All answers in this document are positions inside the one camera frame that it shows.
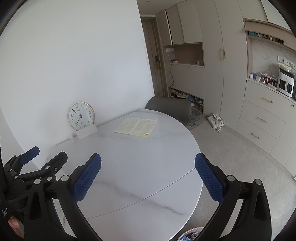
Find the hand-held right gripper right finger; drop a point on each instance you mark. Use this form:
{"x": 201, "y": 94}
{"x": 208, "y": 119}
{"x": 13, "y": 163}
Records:
{"x": 208, "y": 178}

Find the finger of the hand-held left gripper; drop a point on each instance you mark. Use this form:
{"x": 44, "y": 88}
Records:
{"x": 56, "y": 161}
{"x": 30, "y": 154}

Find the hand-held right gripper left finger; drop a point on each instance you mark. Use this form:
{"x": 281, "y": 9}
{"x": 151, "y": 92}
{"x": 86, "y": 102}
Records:
{"x": 87, "y": 178}

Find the white pink trash bin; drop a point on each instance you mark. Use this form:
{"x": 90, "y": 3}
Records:
{"x": 185, "y": 231}

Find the person's left hand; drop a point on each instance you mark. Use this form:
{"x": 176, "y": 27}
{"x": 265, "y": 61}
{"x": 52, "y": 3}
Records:
{"x": 15, "y": 224}

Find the white folded card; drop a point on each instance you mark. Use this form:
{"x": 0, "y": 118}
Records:
{"x": 86, "y": 132}

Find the open white book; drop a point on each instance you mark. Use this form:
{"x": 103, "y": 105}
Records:
{"x": 57, "y": 208}

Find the white tote bag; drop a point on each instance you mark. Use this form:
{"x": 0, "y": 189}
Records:
{"x": 215, "y": 121}

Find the patterned floor mat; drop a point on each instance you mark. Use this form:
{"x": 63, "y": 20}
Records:
{"x": 195, "y": 119}

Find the open yellow notebook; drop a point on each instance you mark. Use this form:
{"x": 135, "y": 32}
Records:
{"x": 136, "y": 126}

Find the grey chair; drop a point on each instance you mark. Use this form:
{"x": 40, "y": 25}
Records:
{"x": 168, "y": 107}

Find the beige drawer unit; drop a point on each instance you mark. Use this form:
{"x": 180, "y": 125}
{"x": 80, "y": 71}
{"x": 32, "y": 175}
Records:
{"x": 263, "y": 115}

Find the row of shoes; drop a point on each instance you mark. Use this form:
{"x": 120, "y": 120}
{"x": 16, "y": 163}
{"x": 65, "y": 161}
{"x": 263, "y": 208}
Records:
{"x": 182, "y": 95}

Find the white blue cup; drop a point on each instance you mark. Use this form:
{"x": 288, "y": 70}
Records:
{"x": 253, "y": 76}

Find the white countertop appliance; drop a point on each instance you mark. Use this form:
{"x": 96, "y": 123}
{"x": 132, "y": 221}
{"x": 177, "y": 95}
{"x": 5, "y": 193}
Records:
{"x": 285, "y": 83}

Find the grey door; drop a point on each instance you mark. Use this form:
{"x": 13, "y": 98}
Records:
{"x": 149, "y": 58}

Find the row of books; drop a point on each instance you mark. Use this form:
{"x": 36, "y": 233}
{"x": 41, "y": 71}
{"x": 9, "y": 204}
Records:
{"x": 266, "y": 36}

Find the round white wall clock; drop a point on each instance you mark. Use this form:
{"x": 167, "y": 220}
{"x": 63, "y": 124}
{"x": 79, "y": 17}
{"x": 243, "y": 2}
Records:
{"x": 79, "y": 114}

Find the beige wall cabinet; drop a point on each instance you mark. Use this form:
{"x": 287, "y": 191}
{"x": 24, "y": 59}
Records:
{"x": 212, "y": 81}

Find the white wall rail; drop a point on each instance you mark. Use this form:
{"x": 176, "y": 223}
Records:
{"x": 286, "y": 60}

